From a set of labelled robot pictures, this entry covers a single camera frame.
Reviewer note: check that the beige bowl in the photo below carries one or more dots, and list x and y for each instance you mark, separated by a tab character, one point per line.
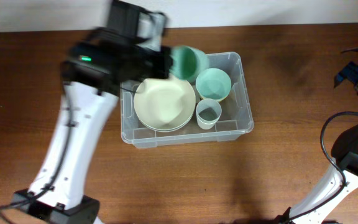
166	98
165	124

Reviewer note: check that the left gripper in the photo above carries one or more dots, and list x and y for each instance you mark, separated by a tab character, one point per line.
163	56

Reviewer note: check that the green cup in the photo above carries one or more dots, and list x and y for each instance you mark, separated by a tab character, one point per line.
188	62

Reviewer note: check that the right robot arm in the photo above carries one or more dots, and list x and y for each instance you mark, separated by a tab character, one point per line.
342	176

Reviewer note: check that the clear plastic storage container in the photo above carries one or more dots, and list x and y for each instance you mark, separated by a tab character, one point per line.
236	118

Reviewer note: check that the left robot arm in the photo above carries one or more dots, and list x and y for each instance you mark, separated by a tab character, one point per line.
128	47

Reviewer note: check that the grey cup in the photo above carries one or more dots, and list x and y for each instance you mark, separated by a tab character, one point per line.
208	112

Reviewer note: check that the green bowl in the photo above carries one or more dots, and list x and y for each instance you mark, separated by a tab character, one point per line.
213	83

